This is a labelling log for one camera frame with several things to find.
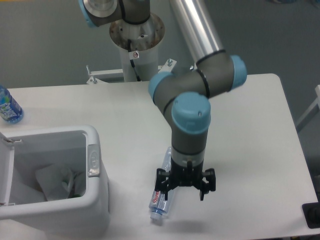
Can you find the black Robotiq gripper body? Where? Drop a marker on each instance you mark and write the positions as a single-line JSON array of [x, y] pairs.
[[191, 176]]

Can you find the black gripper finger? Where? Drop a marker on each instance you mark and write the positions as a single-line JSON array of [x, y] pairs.
[[164, 182], [205, 182]]

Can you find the clear crushed plastic bottle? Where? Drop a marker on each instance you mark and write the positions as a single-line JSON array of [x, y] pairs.
[[159, 206]]

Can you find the white tissue paper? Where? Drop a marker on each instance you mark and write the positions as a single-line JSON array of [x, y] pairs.
[[59, 182]]

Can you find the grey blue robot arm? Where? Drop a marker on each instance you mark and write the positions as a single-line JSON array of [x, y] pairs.
[[182, 100]]

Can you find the white plastic trash can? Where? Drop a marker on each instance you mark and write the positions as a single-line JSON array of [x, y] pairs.
[[21, 198]]

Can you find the black device at table edge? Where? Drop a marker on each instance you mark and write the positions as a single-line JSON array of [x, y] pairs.
[[311, 213]]

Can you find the blue labelled water bottle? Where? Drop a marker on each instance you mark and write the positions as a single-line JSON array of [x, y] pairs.
[[10, 111]]

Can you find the white pedestal base frame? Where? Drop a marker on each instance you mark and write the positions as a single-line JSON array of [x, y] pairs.
[[117, 75]]

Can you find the white frame at right edge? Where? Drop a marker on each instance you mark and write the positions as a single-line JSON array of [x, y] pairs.
[[310, 112]]

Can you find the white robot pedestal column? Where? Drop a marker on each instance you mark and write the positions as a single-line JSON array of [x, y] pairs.
[[138, 47]]

